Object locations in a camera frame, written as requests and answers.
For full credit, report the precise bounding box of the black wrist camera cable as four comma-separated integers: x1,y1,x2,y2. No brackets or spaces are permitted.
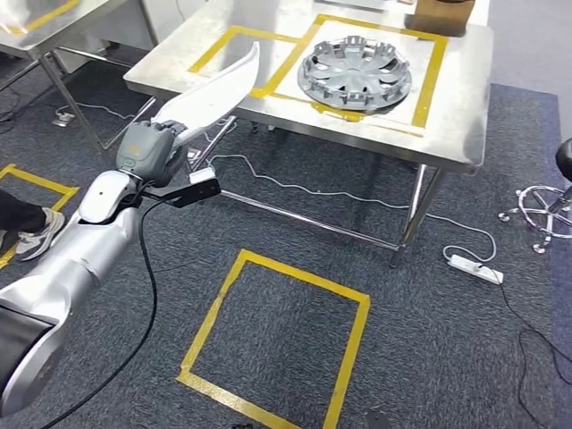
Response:
38,198,180,429

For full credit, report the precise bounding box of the steel table with tape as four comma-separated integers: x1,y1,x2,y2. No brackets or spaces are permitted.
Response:
0,0,158,156

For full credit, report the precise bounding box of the small yellow tape rectangle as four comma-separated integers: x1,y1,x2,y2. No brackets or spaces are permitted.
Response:
188,24,305,99

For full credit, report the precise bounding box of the yellow floor tape square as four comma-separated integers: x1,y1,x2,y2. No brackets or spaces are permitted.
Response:
0,164,80,271
176,248,372,429

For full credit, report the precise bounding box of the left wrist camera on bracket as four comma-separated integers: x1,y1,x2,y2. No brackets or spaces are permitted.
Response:
143,166,222,209

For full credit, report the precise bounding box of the white curved plastic part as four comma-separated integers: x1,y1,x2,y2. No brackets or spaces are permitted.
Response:
150,41,261,149

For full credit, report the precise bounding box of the white floor cable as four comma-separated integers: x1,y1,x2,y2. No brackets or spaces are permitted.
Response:
207,154,499,265
55,101,135,122

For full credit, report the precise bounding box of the black robot right foot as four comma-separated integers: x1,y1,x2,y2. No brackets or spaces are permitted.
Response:
364,409,392,429

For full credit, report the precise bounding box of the yellow tape on steel table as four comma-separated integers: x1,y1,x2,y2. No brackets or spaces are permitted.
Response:
0,0,80,36

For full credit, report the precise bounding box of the black stool with chrome base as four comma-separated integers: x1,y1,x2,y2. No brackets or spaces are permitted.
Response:
499,137,572,256

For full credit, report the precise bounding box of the person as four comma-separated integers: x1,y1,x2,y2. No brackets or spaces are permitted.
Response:
0,188,66,263

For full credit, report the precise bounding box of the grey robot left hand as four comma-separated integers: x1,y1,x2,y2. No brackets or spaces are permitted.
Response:
116,120,189,189

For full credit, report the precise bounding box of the brown cardboard box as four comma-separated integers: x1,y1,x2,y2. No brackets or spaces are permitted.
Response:
404,0,476,38

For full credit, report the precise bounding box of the black floor cable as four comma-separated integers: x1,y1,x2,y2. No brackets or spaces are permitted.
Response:
493,274,572,429

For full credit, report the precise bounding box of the grey plastic wheel hubcap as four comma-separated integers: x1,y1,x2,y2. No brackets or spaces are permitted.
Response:
297,35,413,113

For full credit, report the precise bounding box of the large yellow tape rectangle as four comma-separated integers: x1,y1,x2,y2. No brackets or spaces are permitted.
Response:
249,14,448,130

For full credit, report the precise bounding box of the steel workbench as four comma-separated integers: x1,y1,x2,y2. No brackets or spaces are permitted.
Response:
124,0,494,271

